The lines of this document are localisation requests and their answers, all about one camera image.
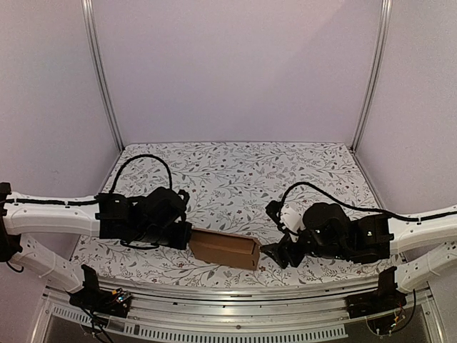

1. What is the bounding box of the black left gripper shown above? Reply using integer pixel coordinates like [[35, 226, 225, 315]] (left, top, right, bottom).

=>
[[134, 222, 192, 251]]

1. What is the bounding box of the brown cardboard box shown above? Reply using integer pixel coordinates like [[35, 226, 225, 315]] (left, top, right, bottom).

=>
[[189, 229, 261, 271]]

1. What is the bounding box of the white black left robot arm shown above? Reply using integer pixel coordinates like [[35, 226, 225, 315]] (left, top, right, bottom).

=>
[[1, 182, 192, 310]]

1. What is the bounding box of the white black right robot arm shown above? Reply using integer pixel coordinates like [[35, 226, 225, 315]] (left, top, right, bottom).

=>
[[261, 201, 456, 312]]

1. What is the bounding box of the floral patterned table mat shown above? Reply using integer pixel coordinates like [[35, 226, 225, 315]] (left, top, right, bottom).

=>
[[72, 142, 402, 289]]

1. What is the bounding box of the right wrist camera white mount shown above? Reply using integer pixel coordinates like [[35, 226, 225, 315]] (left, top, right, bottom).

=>
[[266, 201, 305, 243]]

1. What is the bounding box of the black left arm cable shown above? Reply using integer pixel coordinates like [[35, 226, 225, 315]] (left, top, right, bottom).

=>
[[109, 154, 174, 197]]

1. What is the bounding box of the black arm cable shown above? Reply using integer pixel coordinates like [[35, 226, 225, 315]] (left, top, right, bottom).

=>
[[278, 182, 457, 224], [109, 154, 174, 197]]

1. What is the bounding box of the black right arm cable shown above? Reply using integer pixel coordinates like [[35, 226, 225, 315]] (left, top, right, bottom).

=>
[[278, 182, 457, 224]]

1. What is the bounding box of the aluminium front rail frame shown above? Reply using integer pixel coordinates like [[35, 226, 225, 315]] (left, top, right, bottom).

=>
[[28, 274, 447, 343]]

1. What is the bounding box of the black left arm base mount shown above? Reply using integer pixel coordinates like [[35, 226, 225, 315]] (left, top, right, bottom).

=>
[[69, 264, 132, 318]]

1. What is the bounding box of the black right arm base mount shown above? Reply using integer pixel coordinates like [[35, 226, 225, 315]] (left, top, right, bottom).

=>
[[344, 267, 407, 319]]

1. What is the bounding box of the left aluminium corner post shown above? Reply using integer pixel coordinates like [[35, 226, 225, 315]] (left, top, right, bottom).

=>
[[81, 0, 125, 152]]

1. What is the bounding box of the aluminium corner post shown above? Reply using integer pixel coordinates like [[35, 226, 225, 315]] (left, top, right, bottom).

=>
[[81, 0, 125, 152], [350, 0, 393, 154]]

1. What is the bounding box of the right aluminium corner post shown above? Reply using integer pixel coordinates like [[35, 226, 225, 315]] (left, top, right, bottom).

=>
[[350, 0, 393, 154]]

